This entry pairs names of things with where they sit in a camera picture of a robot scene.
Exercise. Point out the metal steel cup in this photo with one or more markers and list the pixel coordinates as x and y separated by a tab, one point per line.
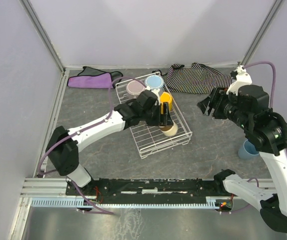
169	130

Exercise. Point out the blue plastic cup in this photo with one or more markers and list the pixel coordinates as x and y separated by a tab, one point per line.
247	151

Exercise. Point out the white wire dish rack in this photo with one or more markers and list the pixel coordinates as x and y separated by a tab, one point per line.
150	139

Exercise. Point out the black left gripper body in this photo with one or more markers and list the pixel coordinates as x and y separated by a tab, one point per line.
162	119

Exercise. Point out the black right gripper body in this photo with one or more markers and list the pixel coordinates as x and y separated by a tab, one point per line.
216	105

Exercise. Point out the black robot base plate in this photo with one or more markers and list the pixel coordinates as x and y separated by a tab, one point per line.
150	191

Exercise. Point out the lilac textured mug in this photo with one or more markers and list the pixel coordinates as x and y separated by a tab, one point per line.
134	89

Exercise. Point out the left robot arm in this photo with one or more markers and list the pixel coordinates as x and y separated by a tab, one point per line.
65	144

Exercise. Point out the yellow plastic cup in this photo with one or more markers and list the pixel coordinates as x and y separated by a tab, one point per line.
166	97

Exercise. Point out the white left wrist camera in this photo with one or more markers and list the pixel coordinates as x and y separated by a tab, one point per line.
157	91

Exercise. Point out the purple microfiber cloth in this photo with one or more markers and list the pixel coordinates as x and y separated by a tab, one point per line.
92	78

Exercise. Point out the light blue textured mug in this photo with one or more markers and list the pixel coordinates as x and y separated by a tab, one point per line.
154	82

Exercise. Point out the striped cloth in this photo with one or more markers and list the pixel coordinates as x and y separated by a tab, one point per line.
197	79

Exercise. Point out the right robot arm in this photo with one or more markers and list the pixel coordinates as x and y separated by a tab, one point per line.
267	131

